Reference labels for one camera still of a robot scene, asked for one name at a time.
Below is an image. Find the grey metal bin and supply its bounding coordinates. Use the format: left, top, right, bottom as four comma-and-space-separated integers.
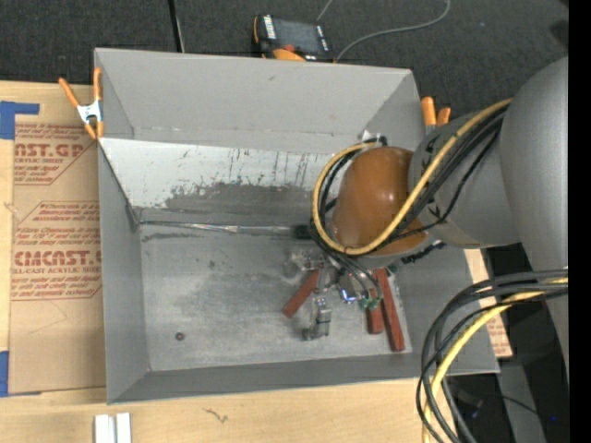
93, 47, 502, 405

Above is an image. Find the brown cardboard board, red print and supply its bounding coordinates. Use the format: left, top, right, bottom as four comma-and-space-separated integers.
0, 79, 514, 397

